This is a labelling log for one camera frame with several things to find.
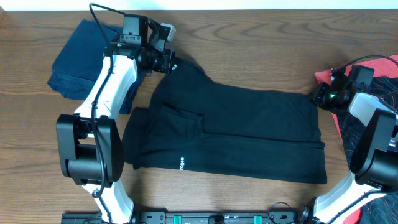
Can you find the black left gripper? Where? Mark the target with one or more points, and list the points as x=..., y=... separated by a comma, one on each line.
x=170, y=60

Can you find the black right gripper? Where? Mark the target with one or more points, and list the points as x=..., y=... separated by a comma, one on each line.
x=317, y=98

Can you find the black t-shirt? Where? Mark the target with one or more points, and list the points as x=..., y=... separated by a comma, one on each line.
x=196, y=124

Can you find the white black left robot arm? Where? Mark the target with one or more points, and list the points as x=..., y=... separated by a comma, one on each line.
x=89, y=146

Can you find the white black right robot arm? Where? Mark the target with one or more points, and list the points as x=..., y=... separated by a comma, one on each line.
x=333, y=207

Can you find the black swirl patterned garment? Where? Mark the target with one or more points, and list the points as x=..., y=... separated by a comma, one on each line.
x=374, y=162

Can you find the red cloth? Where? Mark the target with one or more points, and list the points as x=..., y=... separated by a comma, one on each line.
x=384, y=209

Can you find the folded navy blue shorts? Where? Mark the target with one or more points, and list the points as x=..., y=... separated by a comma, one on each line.
x=79, y=64

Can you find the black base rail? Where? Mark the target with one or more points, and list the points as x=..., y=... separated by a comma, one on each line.
x=278, y=216

